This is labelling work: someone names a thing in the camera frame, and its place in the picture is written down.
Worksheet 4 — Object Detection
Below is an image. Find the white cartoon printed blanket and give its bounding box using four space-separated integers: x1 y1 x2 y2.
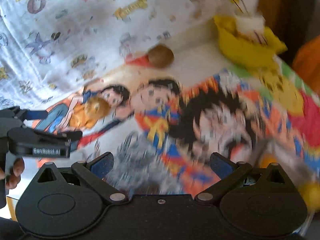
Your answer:
0 0 260 112

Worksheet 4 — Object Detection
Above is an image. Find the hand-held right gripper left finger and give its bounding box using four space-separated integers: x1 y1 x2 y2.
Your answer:
37 152 129 205

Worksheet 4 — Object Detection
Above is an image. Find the person's left hand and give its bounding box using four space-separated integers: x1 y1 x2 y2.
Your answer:
0 157 26 190

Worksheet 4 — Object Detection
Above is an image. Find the shiny brown round fruit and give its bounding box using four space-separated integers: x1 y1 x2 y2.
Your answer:
84 97 111 119

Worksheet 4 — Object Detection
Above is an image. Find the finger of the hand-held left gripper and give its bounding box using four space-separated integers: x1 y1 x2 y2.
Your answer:
11 106 49 126
32 129 83 142

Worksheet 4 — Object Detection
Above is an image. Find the dark cabinet door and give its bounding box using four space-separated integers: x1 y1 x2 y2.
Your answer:
272 0 320 64

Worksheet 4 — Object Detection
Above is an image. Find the brown kiwi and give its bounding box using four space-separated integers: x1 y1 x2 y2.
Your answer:
147 44 175 68

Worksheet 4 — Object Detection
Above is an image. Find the colourful cartoon printed mat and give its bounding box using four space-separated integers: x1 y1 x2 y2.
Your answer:
35 64 318 196

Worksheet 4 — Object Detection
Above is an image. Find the yellow lemon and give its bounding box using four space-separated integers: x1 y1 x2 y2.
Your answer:
299 182 318 208

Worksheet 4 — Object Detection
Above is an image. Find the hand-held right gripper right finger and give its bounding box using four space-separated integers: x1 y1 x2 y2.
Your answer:
194 152 287 205

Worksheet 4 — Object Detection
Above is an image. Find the yellow plastic bowl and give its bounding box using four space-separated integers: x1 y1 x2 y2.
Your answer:
213 15 287 68

